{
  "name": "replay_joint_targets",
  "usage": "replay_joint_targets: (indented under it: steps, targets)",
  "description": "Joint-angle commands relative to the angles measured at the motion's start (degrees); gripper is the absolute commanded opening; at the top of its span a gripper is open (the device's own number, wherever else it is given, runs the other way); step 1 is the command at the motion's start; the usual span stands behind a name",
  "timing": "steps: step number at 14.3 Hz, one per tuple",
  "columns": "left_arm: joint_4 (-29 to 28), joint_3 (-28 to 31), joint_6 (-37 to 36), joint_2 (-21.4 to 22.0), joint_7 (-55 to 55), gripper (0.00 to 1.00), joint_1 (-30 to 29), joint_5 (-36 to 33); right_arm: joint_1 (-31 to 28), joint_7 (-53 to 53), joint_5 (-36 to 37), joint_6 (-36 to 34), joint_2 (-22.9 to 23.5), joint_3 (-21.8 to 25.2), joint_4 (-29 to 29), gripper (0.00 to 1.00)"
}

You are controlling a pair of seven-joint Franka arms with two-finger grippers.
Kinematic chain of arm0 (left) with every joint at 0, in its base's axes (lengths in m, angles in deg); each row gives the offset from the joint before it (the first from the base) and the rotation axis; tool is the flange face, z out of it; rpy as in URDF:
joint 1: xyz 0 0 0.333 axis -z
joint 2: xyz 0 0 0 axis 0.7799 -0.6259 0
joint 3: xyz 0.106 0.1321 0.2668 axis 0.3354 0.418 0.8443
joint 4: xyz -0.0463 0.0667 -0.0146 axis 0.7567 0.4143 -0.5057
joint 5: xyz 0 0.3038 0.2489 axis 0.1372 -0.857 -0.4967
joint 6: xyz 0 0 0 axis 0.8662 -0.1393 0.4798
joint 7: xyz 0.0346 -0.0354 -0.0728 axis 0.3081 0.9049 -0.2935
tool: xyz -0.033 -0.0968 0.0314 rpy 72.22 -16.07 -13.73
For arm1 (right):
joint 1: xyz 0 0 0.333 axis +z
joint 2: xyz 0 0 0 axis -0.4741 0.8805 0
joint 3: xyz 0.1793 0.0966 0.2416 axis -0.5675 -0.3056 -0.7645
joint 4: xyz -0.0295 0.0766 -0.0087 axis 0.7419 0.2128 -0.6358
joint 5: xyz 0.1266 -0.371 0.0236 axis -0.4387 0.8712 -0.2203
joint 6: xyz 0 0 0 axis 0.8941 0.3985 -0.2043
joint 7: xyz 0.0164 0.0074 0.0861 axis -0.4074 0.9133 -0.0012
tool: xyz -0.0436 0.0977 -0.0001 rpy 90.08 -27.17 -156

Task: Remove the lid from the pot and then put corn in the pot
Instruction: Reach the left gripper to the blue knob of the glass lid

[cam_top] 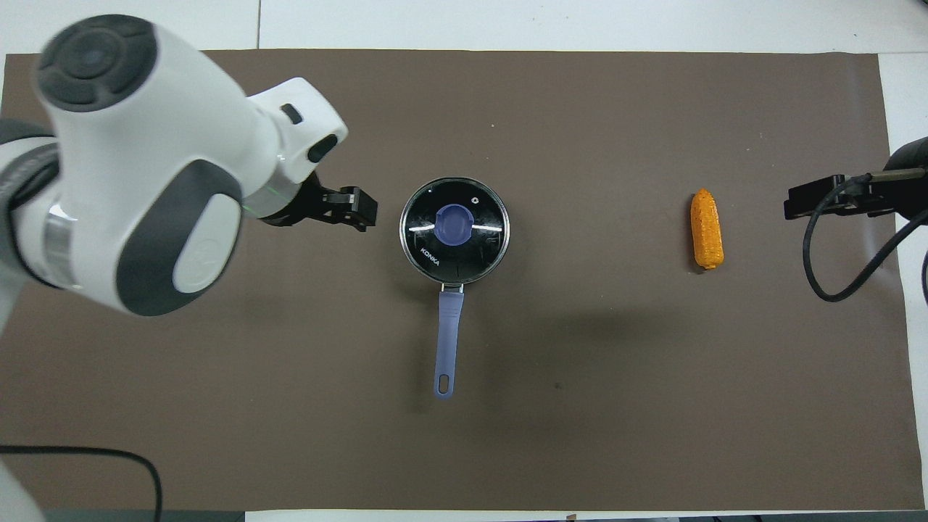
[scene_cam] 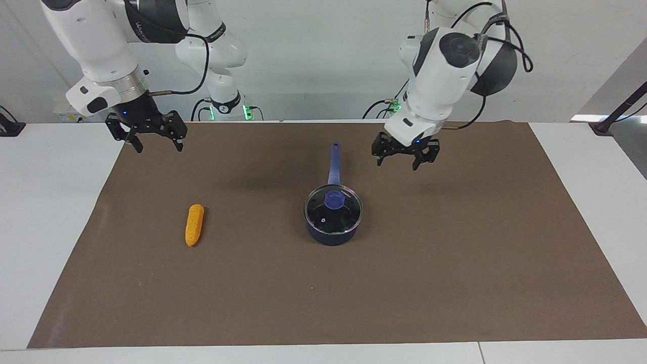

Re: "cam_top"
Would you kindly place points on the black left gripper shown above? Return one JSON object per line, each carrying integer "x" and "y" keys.
{"x": 297, "y": 206}

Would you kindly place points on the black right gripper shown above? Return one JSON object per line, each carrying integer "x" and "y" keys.
{"x": 870, "y": 197}

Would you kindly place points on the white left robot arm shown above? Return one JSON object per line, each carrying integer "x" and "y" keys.
{"x": 145, "y": 145}

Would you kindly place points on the brown table mat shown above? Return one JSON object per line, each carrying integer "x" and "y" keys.
{"x": 580, "y": 406}

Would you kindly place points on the orange corn cob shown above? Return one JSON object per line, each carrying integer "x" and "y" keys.
{"x": 707, "y": 232}

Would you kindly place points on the glass lid with purple knob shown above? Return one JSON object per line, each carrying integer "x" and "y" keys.
{"x": 464, "y": 250}

